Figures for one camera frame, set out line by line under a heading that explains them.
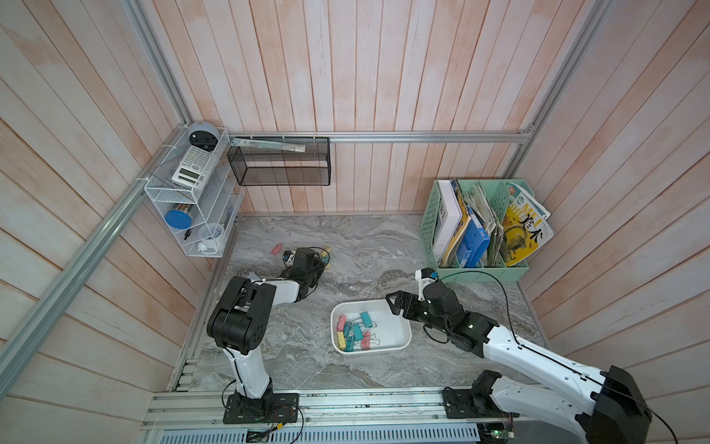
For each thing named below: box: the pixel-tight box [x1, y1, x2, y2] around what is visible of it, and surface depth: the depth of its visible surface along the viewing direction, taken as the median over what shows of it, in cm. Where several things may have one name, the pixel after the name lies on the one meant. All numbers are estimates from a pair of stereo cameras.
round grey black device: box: [186, 121, 221, 152], surface depth 83 cm
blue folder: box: [456, 206, 491, 269], surface depth 90 cm
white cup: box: [196, 222, 225, 255], surface depth 92 cm
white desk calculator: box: [171, 145, 217, 189], surface depth 79 cm
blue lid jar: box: [164, 203, 194, 230], surface depth 78 cm
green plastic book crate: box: [419, 178, 536, 283], surface depth 94 cm
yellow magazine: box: [502, 181, 556, 267], surface depth 93 cm
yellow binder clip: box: [336, 331, 347, 350], surface depth 85 cm
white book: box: [432, 179, 464, 262], surface depth 92 cm
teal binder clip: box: [343, 329, 355, 353], surface depth 85 cm
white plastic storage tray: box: [330, 298, 413, 356], surface depth 88 cm
